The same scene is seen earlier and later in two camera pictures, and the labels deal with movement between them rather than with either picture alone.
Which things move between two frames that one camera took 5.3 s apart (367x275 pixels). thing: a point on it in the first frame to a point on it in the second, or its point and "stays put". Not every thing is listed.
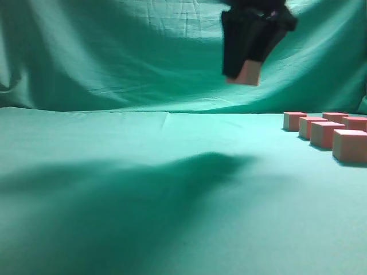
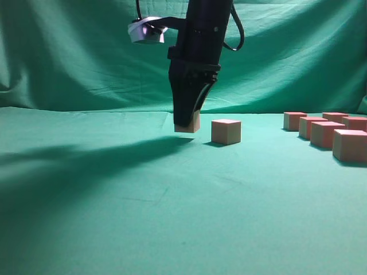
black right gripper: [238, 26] to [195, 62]
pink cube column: [305, 124] stays put
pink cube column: [321, 133] stays put
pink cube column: [350, 145] stays put
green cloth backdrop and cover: [125, 150] stays put
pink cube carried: [250, 74] to [225, 131]
